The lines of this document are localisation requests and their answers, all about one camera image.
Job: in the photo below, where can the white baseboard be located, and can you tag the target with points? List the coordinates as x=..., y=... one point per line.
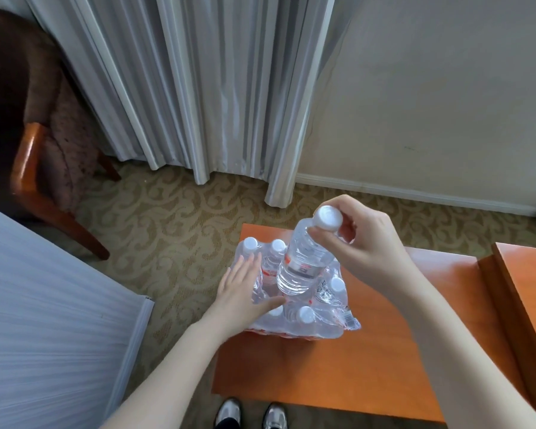
x=406, y=192

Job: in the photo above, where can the person's left hand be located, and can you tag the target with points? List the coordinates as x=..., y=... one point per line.
x=237, y=308

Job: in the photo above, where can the person's right hand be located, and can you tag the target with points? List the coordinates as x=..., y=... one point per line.
x=375, y=254

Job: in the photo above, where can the person's left shoe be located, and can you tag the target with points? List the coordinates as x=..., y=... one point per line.
x=228, y=413

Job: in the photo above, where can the brown upholstered wooden armchair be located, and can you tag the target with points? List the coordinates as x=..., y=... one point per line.
x=40, y=129

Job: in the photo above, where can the grey pleated curtain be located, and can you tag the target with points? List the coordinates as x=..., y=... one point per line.
x=205, y=84

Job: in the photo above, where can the white bed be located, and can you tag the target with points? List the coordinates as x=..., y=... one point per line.
x=49, y=326

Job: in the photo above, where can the person's right shoe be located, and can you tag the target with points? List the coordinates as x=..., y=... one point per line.
x=275, y=416

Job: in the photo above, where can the clear plastic water bottle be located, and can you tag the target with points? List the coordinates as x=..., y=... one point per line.
x=301, y=259

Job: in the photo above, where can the person's right thumb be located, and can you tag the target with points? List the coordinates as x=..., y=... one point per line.
x=328, y=245

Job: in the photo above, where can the person's shoe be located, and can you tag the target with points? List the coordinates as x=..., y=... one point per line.
x=275, y=416
x=228, y=413

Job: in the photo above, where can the person's left thumb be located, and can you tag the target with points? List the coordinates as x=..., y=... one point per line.
x=270, y=306

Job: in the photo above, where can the shrink-wrapped pack of water bottles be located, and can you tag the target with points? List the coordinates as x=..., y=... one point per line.
x=326, y=308

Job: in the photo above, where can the orange wooden desk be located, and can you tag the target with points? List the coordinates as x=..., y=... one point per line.
x=527, y=299

